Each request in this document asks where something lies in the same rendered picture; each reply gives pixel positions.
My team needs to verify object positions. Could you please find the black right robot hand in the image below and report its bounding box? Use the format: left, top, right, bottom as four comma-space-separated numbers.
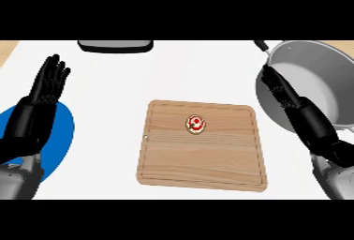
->
259, 65, 354, 169

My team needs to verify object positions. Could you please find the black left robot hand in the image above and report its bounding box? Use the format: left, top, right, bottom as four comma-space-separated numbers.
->
0, 53, 73, 165

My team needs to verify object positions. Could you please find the grey metal pot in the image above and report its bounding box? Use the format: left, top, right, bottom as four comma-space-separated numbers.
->
252, 39, 354, 135

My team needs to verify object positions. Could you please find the wooden cutting board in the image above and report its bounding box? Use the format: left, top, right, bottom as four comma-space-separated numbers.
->
135, 99, 269, 193

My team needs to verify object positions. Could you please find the red and white cupcake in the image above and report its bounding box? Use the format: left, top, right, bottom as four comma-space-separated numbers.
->
184, 113, 207, 135

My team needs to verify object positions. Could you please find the blue round placemat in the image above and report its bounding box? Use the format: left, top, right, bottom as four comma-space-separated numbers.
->
0, 100, 76, 184

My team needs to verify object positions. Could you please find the dark grey appliance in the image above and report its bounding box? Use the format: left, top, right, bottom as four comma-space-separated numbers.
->
76, 39, 154, 54

